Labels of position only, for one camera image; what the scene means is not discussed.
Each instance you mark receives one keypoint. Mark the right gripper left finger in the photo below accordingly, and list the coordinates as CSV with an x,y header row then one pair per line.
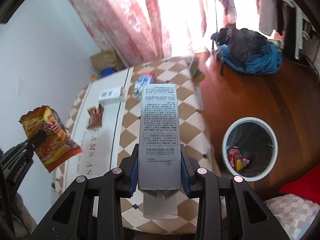
x,y
127,184

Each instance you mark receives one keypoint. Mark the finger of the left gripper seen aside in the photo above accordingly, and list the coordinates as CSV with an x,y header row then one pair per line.
x,y
17,161

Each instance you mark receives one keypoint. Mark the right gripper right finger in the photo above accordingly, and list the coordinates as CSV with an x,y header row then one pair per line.
x,y
189,166

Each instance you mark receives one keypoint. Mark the silver grey carton box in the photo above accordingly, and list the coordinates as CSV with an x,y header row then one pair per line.
x,y
159,156

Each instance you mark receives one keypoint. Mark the orange red chip bag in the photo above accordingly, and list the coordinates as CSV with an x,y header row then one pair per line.
x,y
58,145

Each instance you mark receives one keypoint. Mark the red snack wrapper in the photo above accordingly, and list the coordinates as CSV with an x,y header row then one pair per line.
x,y
241,163

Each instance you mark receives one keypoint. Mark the white round trash bin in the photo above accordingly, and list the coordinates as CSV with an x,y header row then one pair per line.
x,y
257,141

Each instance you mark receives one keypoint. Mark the red soda can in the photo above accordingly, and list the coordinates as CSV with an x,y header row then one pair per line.
x,y
233,155

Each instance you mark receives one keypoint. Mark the brown snack wrapper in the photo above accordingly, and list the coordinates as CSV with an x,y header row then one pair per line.
x,y
95,117

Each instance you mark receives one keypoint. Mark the small white box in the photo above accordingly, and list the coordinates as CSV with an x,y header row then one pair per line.
x,y
112,95

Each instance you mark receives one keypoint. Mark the pastel checkered cloth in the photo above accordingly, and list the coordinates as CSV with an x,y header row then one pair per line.
x,y
294,213

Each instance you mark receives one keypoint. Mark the red blanket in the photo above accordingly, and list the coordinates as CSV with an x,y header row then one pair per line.
x,y
307,187

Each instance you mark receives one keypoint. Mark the brown cardboard box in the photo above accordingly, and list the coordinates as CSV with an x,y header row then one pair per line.
x,y
107,59

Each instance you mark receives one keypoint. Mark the blue jacket pile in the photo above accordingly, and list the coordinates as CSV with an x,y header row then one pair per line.
x,y
266,61

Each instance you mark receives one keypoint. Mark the black clothes on jacket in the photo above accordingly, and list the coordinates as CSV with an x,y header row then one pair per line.
x,y
242,43

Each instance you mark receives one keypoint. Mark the pink floral curtain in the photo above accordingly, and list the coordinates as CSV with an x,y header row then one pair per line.
x,y
144,30

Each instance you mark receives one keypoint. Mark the hanging clothes rack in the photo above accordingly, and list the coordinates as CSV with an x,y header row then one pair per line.
x,y
284,20

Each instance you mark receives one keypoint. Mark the blue container by wall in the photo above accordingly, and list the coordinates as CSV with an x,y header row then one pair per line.
x,y
107,71

